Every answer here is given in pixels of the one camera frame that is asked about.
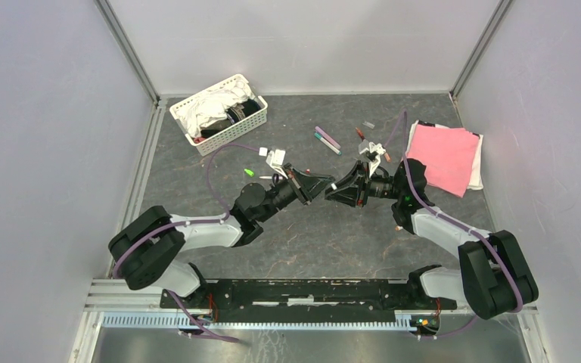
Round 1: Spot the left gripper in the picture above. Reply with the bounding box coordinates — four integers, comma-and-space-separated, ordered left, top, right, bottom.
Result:
258, 163, 335, 223

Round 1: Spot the teal white marker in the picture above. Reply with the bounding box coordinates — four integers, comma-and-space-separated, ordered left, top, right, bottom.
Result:
314, 132, 342, 155

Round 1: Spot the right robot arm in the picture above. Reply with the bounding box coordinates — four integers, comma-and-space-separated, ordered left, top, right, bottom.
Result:
325, 158, 539, 320

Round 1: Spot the white cloth in basket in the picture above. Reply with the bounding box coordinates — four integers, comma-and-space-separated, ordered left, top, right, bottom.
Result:
175, 81, 254, 138

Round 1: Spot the dark cloth in basket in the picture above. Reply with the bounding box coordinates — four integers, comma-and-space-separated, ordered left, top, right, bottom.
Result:
226, 99, 261, 125

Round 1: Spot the white plastic basket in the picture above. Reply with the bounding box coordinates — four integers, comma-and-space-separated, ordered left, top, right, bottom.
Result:
169, 74, 268, 156

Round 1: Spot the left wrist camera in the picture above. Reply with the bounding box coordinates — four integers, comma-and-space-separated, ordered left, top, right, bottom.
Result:
259, 147, 287, 177

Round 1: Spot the white cable duct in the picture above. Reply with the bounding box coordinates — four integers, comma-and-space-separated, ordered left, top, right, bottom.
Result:
101, 312, 417, 332

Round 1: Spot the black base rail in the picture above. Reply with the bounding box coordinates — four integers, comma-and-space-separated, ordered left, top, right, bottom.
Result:
183, 279, 458, 324

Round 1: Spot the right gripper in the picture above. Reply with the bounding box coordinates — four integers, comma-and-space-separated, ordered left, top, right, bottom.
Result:
325, 160, 404, 208

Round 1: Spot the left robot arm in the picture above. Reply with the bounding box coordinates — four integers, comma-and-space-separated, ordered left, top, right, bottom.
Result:
108, 163, 335, 309

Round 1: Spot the brown pen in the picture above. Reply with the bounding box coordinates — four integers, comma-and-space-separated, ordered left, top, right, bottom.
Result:
355, 127, 366, 141

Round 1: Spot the purple pen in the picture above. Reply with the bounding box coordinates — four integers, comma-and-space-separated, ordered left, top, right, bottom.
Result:
315, 126, 341, 150

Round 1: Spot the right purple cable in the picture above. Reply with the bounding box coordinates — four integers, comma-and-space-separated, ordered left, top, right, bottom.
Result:
383, 110, 524, 339

